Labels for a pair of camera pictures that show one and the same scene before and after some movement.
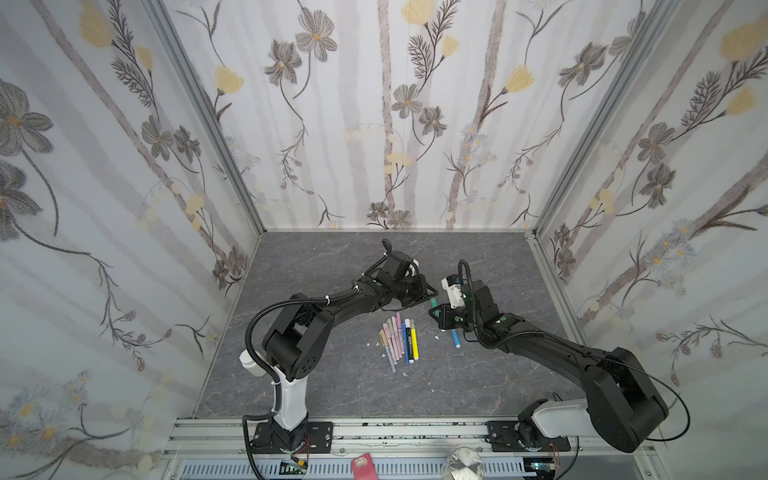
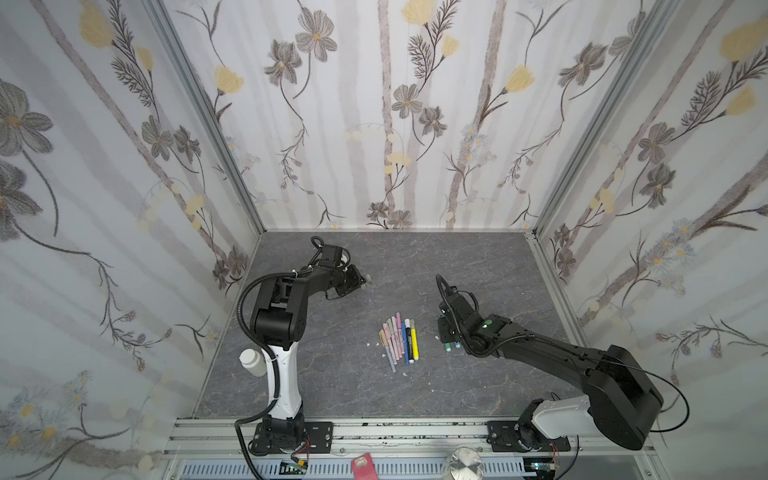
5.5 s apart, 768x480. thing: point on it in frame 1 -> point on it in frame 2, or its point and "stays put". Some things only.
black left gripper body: (409, 292) -> (347, 280)
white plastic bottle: (250, 365) stays put
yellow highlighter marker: (415, 347) stays put
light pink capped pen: (385, 327) stays put
